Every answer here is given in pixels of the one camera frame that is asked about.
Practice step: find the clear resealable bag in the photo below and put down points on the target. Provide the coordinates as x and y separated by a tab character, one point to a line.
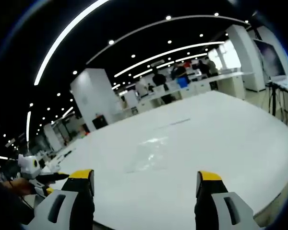
150	153

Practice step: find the white square pillar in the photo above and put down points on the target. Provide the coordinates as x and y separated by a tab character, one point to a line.
93	95

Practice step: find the black tripod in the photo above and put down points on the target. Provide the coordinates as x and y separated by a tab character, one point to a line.
274	98

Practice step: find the long white counter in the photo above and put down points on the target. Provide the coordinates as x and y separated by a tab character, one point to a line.
230	82

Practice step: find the long curved ceiling light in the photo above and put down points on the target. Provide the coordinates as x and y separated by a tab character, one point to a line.
62	38

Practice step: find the dark display panel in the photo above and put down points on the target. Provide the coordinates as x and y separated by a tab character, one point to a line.
270	57

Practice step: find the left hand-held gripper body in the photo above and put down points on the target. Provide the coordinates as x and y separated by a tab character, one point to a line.
28	167

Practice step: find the long ceiling light strip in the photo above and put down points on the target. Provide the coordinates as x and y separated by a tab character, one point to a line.
168	54

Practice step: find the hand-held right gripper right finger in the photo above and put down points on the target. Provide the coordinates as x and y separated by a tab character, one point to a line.
220	203

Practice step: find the wide white pillar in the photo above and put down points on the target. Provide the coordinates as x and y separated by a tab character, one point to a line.
244	57

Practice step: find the black box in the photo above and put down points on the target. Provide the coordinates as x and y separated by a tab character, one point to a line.
100	122

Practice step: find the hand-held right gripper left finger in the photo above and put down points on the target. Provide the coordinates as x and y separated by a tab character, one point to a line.
62	203

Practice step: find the person's left hand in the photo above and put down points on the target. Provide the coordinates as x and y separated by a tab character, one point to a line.
18	185

